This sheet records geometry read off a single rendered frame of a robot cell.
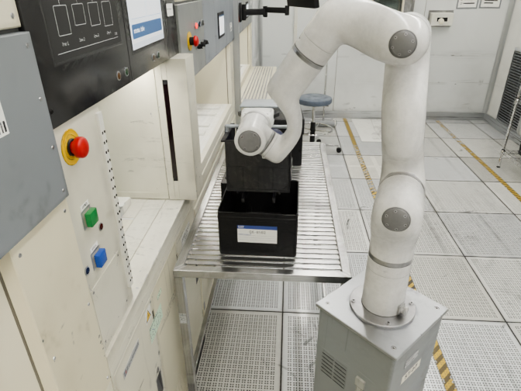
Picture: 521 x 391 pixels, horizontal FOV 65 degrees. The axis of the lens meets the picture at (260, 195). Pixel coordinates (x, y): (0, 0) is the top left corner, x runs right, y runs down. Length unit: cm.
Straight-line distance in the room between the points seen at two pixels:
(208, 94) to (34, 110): 232
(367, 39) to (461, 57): 504
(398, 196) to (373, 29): 37
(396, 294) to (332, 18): 74
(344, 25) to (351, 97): 475
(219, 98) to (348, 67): 294
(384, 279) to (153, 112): 95
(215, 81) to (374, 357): 219
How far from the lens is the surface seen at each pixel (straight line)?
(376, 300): 124
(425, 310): 134
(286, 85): 103
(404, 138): 101
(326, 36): 99
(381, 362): 124
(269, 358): 214
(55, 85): 80
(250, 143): 108
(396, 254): 113
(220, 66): 292
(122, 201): 161
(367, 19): 95
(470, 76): 605
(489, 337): 252
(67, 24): 86
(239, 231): 142
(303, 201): 183
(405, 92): 100
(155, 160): 159
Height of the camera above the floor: 162
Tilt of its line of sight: 27 degrees down
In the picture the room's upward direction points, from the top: straight up
